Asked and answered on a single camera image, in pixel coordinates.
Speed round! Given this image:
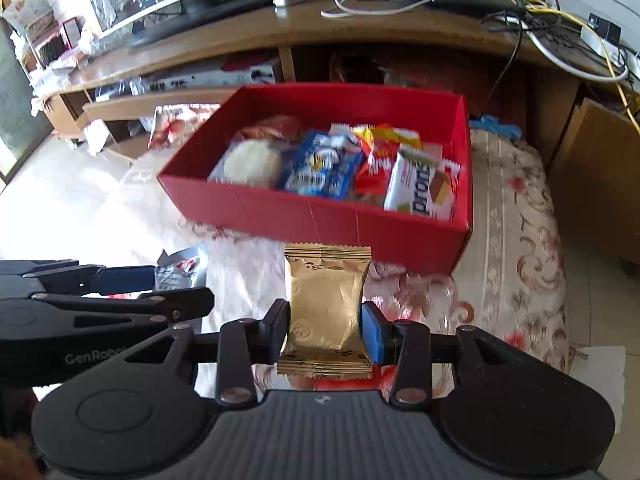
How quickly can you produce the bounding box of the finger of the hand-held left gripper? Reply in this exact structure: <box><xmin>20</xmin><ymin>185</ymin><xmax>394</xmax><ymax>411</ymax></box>
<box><xmin>35</xmin><ymin>287</ymin><xmax>216</xmax><ymax>345</ymax></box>
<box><xmin>0</xmin><ymin>259</ymin><xmax>157</xmax><ymax>297</ymax></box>

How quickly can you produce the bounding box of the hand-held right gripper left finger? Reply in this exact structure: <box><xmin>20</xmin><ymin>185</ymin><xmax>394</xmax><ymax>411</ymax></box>
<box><xmin>117</xmin><ymin>299</ymin><xmax>292</xmax><ymax>406</ymax></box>

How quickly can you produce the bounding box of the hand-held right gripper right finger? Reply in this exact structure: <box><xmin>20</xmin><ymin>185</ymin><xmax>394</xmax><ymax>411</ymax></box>
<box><xmin>360</xmin><ymin>300</ymin><xmax>526</xmax><ymax>407</ymax></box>

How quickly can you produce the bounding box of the white silver snack packet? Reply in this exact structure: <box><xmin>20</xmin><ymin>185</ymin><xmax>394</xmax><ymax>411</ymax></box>
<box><xmin>154</xmin><ymin>246</ymin><xmax>210</xmax><ymax>291</ymax></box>

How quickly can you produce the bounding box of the gold foil snack packet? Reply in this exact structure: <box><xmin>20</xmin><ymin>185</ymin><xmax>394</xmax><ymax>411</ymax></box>
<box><xmin>276</xmin><ymin>242</ymin><xmax>375</xmax><ymax>380</ymax></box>

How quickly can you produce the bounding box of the red cardboard box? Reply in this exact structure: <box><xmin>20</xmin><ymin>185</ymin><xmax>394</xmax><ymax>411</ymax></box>
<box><xmin>156</xmin><ymin>84</ymin><xmax>473</xmax><ymax>276</ymax></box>

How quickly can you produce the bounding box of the clear-wrapped white bun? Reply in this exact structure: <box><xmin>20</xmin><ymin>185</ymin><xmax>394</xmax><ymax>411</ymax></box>
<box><xmin>207</xmin><ymin>139</ymin><xmax>283</xmax><ymax>188</ymax></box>

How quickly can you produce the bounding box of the white green wafer packet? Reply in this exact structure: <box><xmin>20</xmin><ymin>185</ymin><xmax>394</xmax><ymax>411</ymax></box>
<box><xmin>384</xmin><ymin>147</ymin><xmax>458</xmax><ymax>221</ymax></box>

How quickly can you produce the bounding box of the blue sausage packet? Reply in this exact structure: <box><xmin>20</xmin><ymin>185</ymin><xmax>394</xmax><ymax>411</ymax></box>
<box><xmin>277</xmin><ymin>130</ymin><xmax>365</xmax><ymax>198</ymax></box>

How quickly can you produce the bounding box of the red yellow snack packet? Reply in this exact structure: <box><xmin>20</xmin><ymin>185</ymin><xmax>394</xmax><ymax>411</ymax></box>
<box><xmin>350</xmin><ymin>125</ymin><xmax>423</xmax><ymax>196</ymax></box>

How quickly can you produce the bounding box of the orange bread packet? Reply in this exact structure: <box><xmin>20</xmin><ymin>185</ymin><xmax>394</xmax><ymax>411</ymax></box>
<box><xmin>234</xmin><ymin>115</ymin><xmax>306</xmax><ymax>148</ymax></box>

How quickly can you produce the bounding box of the beige floral tablecloth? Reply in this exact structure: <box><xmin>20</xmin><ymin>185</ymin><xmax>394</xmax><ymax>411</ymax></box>
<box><xmin>120</xmin><ymin>105</ymin><xmax>571</xmax><ymax>396</ymax></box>

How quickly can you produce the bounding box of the silver media player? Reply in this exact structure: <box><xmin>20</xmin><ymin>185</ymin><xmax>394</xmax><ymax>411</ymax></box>
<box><xmin>142</xmin><ymin>62</ymin><xmax>278</xmax><ymax>95</ymax></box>

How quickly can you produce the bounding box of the white tissue paper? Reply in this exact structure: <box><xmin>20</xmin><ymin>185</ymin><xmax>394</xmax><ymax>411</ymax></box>
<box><xmin>570</xmin><ymin>345</ymin><xmax>628</xmax><ymax>436</ymax></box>

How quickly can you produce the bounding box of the blue plastic bag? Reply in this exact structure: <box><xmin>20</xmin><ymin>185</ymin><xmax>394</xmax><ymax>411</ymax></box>
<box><xmin>470</xmin><ymin>115</ymin><xmax>523</xmax><ymax>142</ymax></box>

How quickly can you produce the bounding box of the wooden TV stand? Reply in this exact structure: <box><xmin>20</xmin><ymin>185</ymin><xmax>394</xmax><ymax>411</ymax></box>
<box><xmin>30</xmin><ymin>0</ymin><xmax>640</xmax><ymax>271</ymax></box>

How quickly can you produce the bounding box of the thick white cable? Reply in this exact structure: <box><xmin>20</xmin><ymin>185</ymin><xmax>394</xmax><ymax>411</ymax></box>
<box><xmin>530</xmin><ymin>25</ymin><xmax>631</xmax><ymax>83</ymax></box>

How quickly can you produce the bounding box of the yellow cable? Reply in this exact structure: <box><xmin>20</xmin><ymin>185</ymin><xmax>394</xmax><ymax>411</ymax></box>
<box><xmin>430</xmin><ymin>0</ymin><xmax>640</xmax><ymax>136</ymax></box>

